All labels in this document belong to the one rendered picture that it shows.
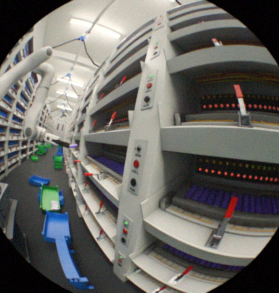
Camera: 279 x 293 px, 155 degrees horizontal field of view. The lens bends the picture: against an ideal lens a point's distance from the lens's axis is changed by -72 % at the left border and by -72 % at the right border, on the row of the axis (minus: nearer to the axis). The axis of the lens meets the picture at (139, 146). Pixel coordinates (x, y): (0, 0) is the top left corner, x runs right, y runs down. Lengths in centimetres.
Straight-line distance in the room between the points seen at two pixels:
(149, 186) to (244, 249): 25
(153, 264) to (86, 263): 46
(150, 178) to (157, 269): 30
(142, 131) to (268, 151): 25
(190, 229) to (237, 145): 17
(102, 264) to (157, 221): 58
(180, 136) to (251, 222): 24
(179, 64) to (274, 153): 27
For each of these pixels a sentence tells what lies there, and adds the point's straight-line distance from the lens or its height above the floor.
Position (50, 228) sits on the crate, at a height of 0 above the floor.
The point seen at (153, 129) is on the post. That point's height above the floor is 73.
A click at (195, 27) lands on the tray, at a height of 111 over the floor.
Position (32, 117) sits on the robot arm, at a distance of 62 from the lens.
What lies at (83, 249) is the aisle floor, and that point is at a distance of 82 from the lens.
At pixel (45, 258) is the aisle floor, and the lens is 81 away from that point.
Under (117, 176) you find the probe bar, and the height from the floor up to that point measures 58.
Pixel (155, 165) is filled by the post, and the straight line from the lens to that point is 21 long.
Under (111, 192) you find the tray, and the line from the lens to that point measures 36.
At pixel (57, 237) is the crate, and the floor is 20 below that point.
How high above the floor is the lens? 68
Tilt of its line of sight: 3 degrees up
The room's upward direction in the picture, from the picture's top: 9 degrees clockwise
